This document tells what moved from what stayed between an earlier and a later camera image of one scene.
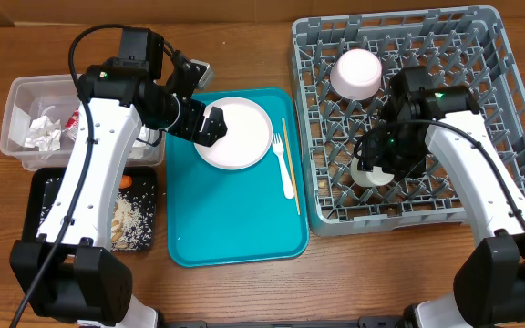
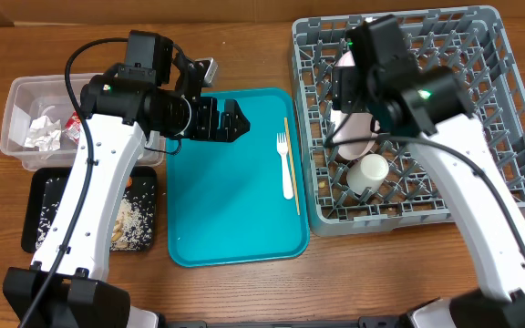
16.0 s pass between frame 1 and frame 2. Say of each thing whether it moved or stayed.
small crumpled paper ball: stayed
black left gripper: stayed
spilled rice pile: stayed
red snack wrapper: stayed
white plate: moved
